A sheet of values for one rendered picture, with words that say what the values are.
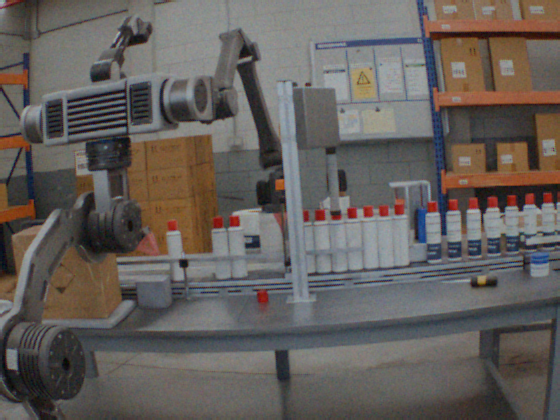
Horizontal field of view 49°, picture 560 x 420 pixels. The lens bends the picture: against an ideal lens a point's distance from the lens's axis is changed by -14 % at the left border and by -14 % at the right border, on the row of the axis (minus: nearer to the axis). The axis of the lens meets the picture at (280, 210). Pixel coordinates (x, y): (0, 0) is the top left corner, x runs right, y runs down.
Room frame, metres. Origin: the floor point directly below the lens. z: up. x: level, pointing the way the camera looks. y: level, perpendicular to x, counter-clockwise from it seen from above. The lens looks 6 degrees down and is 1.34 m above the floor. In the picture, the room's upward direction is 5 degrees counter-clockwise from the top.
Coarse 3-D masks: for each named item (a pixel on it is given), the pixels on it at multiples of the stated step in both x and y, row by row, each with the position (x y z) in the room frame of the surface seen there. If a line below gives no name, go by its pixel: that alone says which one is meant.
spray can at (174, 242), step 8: (168, 224) 2.30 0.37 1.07; (176, 224) 2.30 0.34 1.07; (168, 232) 2.30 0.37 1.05; (176, 232) 2.29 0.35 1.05; (168, 240) 2.29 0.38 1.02; (176, 240) 2.28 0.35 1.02; (168, 248) 2.29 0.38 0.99; (176, 248) 2.28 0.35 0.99; (168, 256) 2.30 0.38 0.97; (176, 256) 2.28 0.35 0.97; (176, 264) 2.28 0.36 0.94; (176, 272) 2.28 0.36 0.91; (176, 280) 2.28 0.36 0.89; (184, 280) 2.29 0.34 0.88
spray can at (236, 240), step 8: (232, 216) 2.29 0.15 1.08; (232, 224) 2.28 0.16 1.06; (232, 232) 2.27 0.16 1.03; (240, 232) 2.28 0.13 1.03; (232, 240) 2.27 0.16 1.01; (240, 240) 2.27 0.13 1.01; (232, 248) 2.27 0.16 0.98; (240, 248) 2.27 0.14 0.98; (232, 264) 2.28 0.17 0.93; (240, 264) 2.27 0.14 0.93; (232, 272) 2.28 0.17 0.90; (240, 272) 2.27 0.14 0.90
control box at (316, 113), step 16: (304, 96) 2.09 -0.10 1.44; (320, 96) 2.15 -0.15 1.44; (304, 112) 2.09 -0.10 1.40; (320, 112) 2.14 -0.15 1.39; (336, 112) 2.21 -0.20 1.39; (304, 128) 2.09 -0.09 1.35; (320, 128) 2.14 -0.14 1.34; (336, 128) 2.20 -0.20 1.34; (304, 144) 2.10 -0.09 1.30; (320, 144) 2.13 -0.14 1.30; (336, 144) 2.20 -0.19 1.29
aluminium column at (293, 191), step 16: (288, 80) 2.11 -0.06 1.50; (288, 96) 2.11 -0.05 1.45; (288, 112) 2.11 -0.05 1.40; (288, 128) 2.12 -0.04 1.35; (288, 144) 2.12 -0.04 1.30; (288, 160) 2.11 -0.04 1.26; (288, 176) 2.11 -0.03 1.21; (288, 192) 2.11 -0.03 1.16; (288, 208) 2.11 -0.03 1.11; (304, 240) 2.11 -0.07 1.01; (304, 256) 2.11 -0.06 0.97; (304, 272) 2.11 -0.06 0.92; (304, 288) 2.11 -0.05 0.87
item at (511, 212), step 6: (510, 198) 2.20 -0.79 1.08; (510, 204) 2.20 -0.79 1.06; (510, 210) 2.19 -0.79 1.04; (516, 210) 2.19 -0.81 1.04; (510, 216) 2.19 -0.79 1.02; (516, 216) 2.19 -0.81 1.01; (510, 222) 2.19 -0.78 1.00; (516, 222) 2.19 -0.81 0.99; (510, 228) 2.19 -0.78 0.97; (516, 228) 2.19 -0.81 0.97; (510, 234) 2.19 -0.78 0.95; (516, 234) 2.19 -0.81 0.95; (510, 240) 2.19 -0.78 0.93; (516, 240) 2.19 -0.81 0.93; (510, 246) 2.19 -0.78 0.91; (516, 246) 2.19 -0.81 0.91; (510, 252) 2.19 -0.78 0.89; (516, 252) 2.19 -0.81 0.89
